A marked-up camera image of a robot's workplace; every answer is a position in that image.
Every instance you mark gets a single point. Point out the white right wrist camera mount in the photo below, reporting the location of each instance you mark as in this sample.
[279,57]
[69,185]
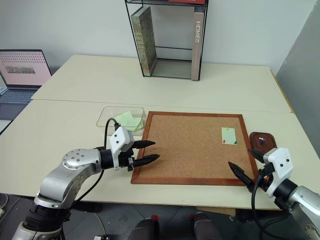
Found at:
[281,160]

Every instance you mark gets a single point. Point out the clear plastic box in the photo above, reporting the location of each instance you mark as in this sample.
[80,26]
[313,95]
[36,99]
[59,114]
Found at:
[110,115]

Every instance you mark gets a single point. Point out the green sticky notes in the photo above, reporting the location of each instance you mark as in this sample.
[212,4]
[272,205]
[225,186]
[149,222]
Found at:
[130,121]

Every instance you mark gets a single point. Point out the dark rounded shape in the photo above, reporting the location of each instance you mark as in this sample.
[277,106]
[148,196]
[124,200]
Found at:
[146,228]
[205,226]

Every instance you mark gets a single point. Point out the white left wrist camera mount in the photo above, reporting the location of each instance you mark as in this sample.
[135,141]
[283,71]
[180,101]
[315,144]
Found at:
[120,138]

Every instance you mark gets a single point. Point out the patterned grey-green book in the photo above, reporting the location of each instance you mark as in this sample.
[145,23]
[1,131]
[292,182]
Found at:
[145,42]

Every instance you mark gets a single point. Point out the open laptop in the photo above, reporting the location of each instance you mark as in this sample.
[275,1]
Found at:
[22,67]

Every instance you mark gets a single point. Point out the grey panel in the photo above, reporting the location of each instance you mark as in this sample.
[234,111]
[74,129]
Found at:
[302,75]

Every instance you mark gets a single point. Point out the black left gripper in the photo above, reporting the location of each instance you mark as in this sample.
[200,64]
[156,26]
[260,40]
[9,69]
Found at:
[125,160]

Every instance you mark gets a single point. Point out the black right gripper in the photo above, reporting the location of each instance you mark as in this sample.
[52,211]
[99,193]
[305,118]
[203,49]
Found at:
[265,175]

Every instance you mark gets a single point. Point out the red book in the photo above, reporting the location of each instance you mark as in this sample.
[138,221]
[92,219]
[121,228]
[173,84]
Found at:
[187,1]

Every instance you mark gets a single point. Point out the wood-framed cork board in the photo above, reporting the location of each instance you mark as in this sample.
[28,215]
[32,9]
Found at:
[190,147]

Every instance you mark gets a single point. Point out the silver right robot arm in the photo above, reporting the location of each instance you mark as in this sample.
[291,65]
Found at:
[305,200]

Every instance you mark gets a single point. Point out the dark brown wooden tray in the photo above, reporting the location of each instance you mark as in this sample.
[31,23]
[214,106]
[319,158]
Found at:
[268,141]

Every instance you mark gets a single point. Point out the light green paper note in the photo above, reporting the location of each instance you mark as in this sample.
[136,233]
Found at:
[229,136]

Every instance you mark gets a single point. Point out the beige HOMES book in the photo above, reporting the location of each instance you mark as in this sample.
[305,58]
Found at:
[197,45]

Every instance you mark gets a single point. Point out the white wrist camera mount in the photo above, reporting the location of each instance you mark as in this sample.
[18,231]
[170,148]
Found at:
[120,138]
[281,160]

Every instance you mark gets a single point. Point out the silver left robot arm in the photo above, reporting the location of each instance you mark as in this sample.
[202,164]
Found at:
[75,162]

